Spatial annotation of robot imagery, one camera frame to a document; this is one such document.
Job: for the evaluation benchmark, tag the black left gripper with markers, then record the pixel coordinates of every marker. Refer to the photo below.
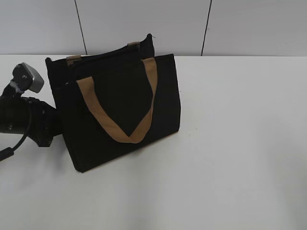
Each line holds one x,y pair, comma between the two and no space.
28,116

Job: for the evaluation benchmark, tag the black tote bag brown handles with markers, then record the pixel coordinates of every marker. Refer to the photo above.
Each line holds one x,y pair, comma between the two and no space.
114,103

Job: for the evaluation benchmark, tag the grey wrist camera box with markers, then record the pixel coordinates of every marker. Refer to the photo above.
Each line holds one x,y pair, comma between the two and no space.
26,78

